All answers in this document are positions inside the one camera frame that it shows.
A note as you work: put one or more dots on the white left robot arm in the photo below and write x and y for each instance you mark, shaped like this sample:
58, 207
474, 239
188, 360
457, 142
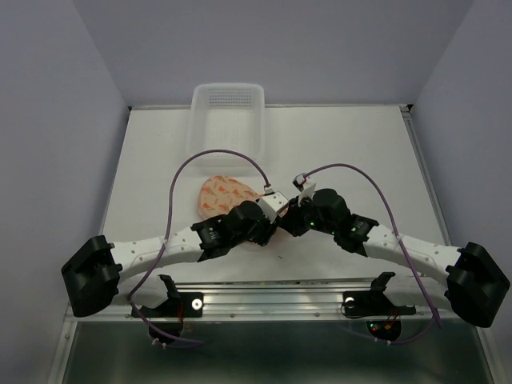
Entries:
93, 274

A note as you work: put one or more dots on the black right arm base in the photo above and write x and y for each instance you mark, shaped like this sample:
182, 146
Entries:
359, 304

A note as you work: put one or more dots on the orange floral round laundry bag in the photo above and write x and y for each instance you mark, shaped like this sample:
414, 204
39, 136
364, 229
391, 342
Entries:
219, 194

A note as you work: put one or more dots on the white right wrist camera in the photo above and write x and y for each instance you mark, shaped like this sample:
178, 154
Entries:
305, 187

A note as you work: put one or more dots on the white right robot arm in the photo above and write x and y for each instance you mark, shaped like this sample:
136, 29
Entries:
471, 282

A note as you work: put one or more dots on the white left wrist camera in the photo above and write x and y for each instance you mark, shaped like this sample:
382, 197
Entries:
273, 205

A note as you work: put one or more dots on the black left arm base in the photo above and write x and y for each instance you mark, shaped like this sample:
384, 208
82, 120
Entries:
164, 310

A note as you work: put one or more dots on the white perforated plastic basket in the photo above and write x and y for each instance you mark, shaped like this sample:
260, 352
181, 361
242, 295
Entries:
227, 116

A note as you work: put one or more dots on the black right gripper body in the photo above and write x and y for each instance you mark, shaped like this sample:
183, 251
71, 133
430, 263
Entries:
314, 223

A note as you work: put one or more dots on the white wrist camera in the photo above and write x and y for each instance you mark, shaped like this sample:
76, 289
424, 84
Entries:
305, 187
273, 205

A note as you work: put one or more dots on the aluminium mounting rail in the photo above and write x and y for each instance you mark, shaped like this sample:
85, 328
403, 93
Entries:
293, 300

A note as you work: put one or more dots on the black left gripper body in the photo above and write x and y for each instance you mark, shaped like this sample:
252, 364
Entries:
260, 234

